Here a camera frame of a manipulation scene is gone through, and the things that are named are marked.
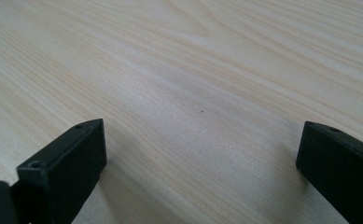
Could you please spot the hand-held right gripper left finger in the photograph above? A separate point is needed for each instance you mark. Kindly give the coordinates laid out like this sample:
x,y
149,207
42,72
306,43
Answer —
x,y
64,168

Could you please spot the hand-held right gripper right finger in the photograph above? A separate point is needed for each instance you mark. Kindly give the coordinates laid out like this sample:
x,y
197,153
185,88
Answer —
x,y
341,168

